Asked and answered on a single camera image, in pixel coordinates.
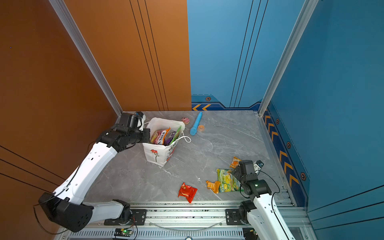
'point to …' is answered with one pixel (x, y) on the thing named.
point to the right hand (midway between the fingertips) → (238, 173)
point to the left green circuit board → (123, 232)
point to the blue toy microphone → (193, 129)
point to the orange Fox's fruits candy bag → (158, 136)
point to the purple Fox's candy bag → (169, 138)
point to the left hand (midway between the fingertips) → (149, 132)
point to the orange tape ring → (201, 128)
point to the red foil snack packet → (187, 191)
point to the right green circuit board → (250, 233)
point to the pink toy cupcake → (185, 120)
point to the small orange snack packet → (214, 186)
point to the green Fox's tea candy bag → (228, 182)
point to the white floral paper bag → (161, 154)
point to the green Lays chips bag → (176, 135)
